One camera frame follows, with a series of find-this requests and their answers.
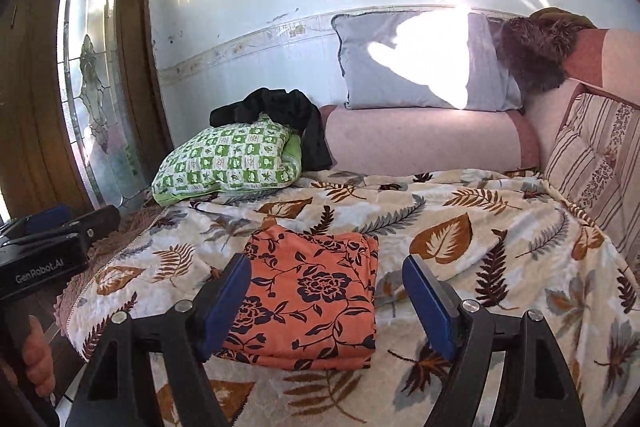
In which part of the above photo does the orange floral garment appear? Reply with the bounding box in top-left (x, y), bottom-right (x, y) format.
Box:
top-left (216, 225), bottom-right (378, 371)

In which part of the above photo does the left hand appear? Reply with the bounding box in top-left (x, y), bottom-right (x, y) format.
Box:
top-left (21, 314), bottom-right (55, 399)

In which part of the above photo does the wooden glass door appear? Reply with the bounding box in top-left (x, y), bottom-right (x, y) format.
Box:
top-left (1, 0), bottom-right (171, 218)

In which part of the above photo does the cream leaf pattern blanket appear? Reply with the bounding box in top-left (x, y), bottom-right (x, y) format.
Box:
top-left (56, 169), bottom-right (639, 426)

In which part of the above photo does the green white patterned pillow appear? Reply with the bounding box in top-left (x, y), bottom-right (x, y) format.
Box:
top-left (151, 114), bottom-right (303, 206)

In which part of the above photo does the striped beige pillow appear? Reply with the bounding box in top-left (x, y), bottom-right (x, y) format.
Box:
top-left (544, 93), bottom-right (639, 270)

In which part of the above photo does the black garment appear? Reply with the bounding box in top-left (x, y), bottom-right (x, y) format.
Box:
top-left (209, 88), bottom-right (333, 171)

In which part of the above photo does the pink mattress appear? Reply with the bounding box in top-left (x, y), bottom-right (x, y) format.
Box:
top-left (321, 29), bottom-right (639, 176)

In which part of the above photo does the dark fuzzy pillow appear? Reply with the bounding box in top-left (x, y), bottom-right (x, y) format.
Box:
top-left (489, 8), bottom-right (596, 100)

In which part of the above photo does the grey pillow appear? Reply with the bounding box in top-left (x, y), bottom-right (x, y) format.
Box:
top-left (331, 9), bottom-right (523, 113)

